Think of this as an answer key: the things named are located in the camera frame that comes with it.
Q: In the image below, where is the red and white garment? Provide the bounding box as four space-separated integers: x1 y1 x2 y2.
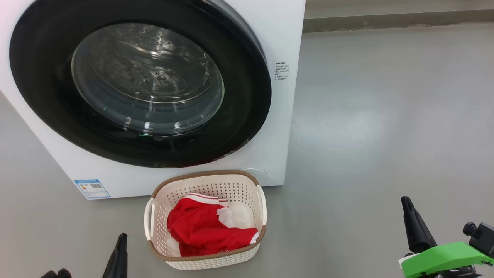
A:
167 193 259 257

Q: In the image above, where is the black glass washing machine door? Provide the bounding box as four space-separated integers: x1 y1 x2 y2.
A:
8 0 272 168

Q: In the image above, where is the blue energy label sticker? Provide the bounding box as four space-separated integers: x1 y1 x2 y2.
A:
74 179 111 200

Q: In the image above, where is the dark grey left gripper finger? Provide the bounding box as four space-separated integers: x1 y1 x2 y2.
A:
102 233 128 278

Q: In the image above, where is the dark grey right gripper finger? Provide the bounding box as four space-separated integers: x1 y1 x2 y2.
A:
401 196 438 253

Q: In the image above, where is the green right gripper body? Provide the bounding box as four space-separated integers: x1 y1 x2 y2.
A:
399 241 494 278

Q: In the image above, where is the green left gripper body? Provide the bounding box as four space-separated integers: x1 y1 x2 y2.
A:
41 268 72 278

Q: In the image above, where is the white washing machine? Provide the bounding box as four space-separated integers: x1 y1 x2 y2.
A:
0 0 306 200

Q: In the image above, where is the round white filter cover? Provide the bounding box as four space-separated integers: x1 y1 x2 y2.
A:
239 168 268 182

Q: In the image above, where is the cream perforated laundry basket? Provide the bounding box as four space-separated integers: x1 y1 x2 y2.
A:
144 170 267 270

